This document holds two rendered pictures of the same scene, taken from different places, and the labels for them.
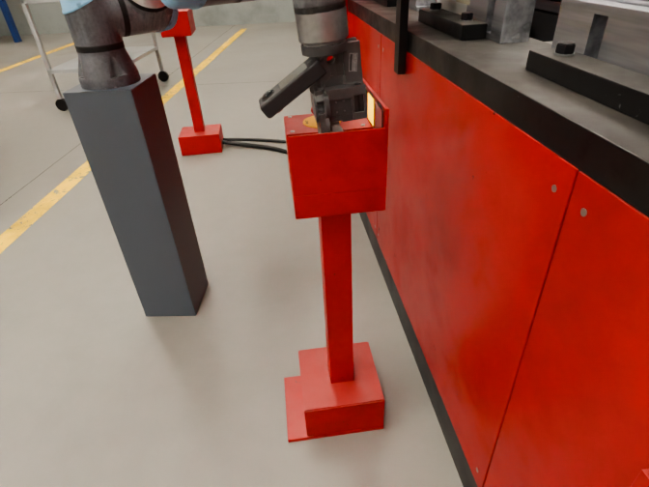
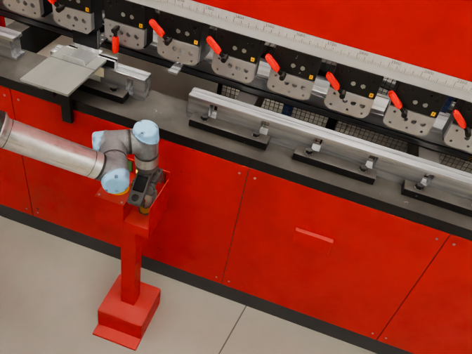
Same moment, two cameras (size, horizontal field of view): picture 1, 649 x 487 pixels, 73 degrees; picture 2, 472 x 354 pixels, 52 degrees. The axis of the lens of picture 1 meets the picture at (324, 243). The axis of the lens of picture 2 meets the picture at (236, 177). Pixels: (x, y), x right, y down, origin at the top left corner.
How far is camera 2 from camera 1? 1.38 m
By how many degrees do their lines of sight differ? 58
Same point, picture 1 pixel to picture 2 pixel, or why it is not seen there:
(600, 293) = (267, 196)
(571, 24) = (197, 105)
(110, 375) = not seen: outside the picture
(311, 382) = (125, 314)
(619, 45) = (225, 116)
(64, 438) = not seen: outside the picture
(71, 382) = not seen: outside the picture
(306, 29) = (151, 165)
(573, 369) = (261, 218)
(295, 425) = (129, 342)
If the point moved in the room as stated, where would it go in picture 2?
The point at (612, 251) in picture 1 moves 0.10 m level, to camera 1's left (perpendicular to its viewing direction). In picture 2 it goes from (268, 186) to (258, 203)
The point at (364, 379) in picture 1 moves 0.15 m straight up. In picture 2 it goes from (142, 289) to (143, 269)
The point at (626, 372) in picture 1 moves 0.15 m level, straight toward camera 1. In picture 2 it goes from (281, 211) to (298, 241)
